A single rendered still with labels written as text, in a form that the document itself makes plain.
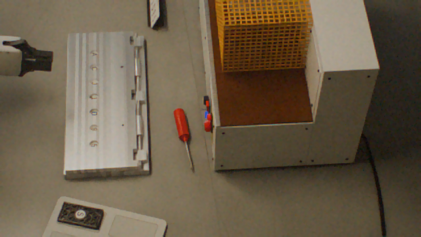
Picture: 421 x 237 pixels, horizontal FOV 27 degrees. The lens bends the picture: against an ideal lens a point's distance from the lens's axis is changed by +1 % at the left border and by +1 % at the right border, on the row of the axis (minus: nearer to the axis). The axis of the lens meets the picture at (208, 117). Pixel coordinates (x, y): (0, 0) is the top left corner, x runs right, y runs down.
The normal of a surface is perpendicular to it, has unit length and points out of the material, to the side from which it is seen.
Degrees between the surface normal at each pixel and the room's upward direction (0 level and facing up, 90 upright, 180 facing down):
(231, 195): 0
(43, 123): 0
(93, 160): 0
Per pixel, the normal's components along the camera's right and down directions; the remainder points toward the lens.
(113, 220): 0.01, -0.58
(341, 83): 0.07, 0.81
